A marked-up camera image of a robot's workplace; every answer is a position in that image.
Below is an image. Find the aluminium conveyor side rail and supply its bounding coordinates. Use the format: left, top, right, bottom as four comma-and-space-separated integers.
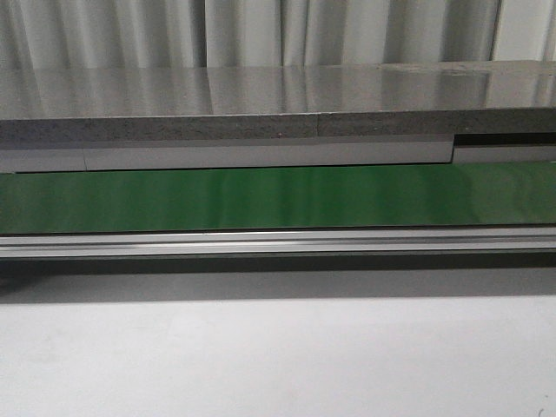
1, 225, 555, 260

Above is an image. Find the green conveyor belt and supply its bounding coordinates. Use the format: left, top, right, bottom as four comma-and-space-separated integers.
1, 162, 555, 235

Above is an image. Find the grey panel under counter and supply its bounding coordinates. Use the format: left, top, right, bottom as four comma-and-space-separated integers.
1, 133, 555, 173

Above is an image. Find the white pleated curtain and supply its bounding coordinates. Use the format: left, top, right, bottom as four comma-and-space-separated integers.
1, 1, 555, 69

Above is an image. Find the grey stone counter slab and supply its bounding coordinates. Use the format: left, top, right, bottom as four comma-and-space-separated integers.
1, 61, 555, 149

